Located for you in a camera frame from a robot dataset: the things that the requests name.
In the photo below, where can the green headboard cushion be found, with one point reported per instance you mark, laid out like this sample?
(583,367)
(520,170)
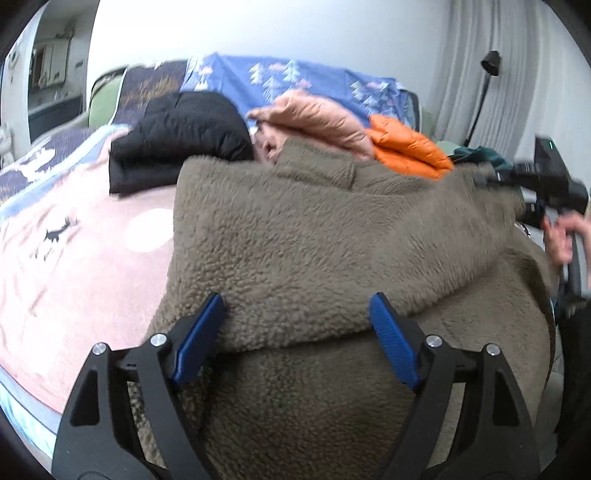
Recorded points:
(104,102)

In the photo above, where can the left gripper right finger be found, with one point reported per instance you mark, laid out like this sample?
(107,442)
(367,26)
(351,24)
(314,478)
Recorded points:
(494,436)

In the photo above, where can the person's right hand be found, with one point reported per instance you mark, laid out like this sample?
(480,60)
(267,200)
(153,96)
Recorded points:
(557,237)

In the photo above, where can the orange puffer jacket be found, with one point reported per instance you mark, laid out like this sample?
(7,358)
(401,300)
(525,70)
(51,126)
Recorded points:
(405,150)

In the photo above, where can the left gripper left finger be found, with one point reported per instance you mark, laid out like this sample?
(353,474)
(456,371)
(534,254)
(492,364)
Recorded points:
(97,436)

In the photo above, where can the black puffer jacket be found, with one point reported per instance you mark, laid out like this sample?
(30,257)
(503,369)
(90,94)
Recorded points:
(175,127)

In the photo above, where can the dark teal garment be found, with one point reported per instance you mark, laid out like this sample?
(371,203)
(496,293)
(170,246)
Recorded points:
(480,155)

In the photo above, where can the brown fleece jacket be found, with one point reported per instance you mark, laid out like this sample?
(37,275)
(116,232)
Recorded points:
(299,386)

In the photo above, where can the pink puffer jacket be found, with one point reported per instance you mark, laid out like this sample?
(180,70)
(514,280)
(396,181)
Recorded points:
(319,120)

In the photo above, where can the pink patterned bed sheet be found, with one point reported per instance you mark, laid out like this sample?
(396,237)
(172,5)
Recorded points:
(79,266)

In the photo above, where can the white curtain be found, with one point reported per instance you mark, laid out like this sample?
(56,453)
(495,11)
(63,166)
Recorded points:
(543,87)

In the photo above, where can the dark patterned pillow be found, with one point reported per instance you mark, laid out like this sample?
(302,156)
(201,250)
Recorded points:
(142,83)

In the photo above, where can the black floor lamp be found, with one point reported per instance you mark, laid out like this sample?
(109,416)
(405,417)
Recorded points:
(491,64)

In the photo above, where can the blue tree-print pillow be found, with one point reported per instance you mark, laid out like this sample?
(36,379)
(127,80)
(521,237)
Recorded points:
(252,82)

